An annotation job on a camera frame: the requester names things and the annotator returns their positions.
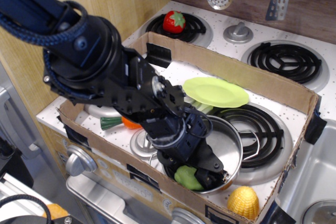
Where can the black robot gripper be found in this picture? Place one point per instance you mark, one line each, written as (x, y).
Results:
(183, 142)

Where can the green toy broccoli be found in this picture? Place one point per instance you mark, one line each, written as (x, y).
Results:
(185, 176)

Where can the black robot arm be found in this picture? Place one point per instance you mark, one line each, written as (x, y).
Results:
(85, 62)

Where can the stainless steel pan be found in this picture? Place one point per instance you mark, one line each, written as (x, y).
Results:
(227, 145)

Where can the silver oven knob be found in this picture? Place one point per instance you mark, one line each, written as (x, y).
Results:
(182, 216)
(79, 161)

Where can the silver stovetop knob front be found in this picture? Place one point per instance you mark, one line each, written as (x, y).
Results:
(140, 145)

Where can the silver stovetop knob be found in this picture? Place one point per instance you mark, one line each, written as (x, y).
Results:
(140, 145)
(238, 34)

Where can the yellow toy corn cob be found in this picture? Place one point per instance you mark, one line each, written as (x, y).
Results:
(244, 202)

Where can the front right black burner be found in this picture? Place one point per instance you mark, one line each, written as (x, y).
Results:
(263, 136)

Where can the black burner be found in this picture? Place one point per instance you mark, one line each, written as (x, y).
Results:
(263, 136)
(194, 27)
(294, 62)

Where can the light green toy plate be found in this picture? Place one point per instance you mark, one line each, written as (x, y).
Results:
(215, 92)

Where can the orange toy carrot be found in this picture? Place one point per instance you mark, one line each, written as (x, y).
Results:
(108, 123)

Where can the brown cardboard fence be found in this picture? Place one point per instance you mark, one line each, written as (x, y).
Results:
(277, 89)

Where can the silver oven front knob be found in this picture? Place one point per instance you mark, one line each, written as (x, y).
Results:
(79, 161)

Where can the stainless steel sink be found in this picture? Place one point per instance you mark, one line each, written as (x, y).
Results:
(308, 193)

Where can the orange object bottom left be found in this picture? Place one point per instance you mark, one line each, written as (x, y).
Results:
(56, 211)

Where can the back left black burner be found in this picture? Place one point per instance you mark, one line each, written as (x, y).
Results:
(194, 27)

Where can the silver stovetop knob back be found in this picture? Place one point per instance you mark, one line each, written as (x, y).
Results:
(238, 34)

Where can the back right black burner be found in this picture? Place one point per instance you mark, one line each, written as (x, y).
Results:
(294, 62)

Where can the red toy strawberry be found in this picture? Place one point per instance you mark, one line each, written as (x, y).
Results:
(174, 22)

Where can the hanging metal grater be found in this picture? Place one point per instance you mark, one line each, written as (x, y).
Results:
(276, 10)

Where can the silver oven door handle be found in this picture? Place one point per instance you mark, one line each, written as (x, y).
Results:
(105, 206)

